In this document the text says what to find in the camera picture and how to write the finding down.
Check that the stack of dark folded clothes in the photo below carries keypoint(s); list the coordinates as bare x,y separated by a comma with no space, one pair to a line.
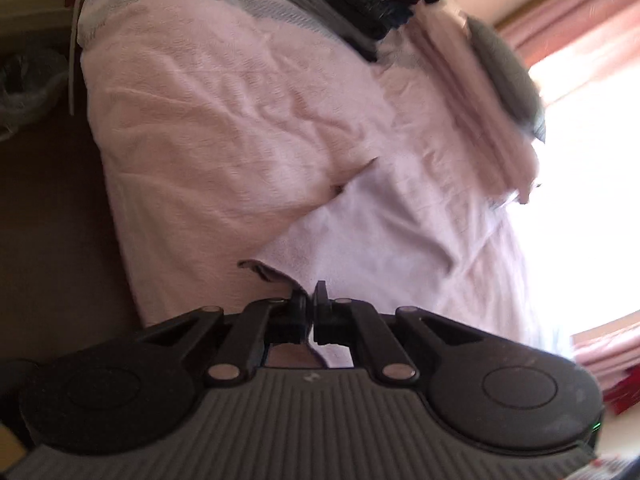
360,5

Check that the lavender garment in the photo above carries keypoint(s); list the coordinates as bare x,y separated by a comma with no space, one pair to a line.
390,230

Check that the pink cloth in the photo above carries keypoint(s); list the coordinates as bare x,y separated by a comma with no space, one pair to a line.
610,350

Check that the white stick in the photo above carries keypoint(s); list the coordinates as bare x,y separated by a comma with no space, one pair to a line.
73,60

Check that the folded pink blanket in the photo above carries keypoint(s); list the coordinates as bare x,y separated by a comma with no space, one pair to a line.
480,110

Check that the pink curtain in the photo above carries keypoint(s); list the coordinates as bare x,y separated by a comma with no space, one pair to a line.
575,15

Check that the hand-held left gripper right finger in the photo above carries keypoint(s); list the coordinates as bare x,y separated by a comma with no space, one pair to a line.
322,310

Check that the pink quilted bedspread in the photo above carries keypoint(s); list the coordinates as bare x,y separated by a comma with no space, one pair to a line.
200,135

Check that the red object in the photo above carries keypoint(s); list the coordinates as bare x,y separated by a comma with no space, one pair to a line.
625,395

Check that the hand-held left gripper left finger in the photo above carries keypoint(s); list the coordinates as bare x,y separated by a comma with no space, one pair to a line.
295,317

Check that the grey pillow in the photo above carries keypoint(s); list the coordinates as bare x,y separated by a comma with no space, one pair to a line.
505,70

